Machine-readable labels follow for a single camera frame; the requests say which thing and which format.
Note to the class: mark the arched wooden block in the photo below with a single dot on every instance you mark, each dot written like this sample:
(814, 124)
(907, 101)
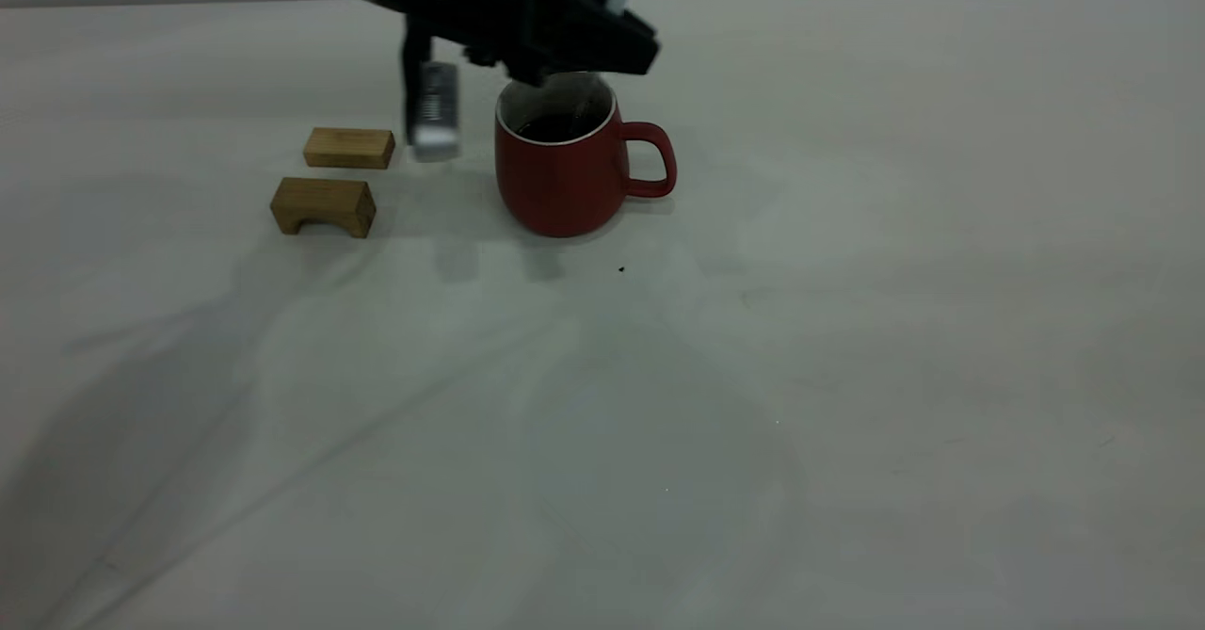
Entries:
(320, 201)

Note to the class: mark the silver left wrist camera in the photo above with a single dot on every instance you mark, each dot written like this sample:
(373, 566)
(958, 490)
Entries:
(436, 112)

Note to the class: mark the red ceramic mug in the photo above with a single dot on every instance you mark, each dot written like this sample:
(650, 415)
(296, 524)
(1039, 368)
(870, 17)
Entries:
(565, 187)

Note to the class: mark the dark coffee liquid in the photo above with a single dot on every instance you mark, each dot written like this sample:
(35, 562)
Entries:
(555, 128)

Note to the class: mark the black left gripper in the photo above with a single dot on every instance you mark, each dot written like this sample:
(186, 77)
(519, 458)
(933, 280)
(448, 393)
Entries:
(555, 27)

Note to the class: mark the flat rectangular wooden block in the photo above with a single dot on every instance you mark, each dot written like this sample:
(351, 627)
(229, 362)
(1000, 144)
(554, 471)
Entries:
(348, 148)

